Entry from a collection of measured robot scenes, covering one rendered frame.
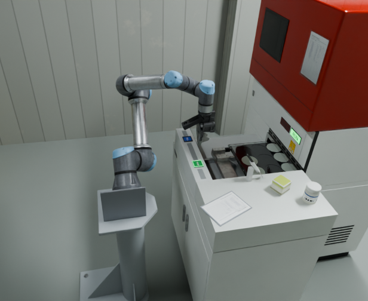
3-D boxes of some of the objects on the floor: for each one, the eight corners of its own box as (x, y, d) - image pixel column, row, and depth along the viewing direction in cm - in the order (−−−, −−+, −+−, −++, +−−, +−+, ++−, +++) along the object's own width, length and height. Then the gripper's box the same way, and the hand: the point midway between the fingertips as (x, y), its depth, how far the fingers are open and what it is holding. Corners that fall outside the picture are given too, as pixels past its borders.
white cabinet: (239, 211, 292) (255, 134, 244) (291, 317, 216) (329, 235, 168) (168, 221, 279) (171, 141, 231) (197, 337, 203) (209, 254, 155)
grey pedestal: (79, 335, 200) (55, 249, 153) (80, 273, 235) (61, 187, 187) (162, 318, 211) (163, 233, 163) (151, 261, 246) (150, 177, 198)
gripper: (217, 114, 165) (212, 149, 177) (211, 106, 172) (208, 139, 185) (200, 115, 163) (197, 150, 176) (196, 106, 171) (193, 140, 183)
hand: (198, 143), depth 179 cm, fingers closed
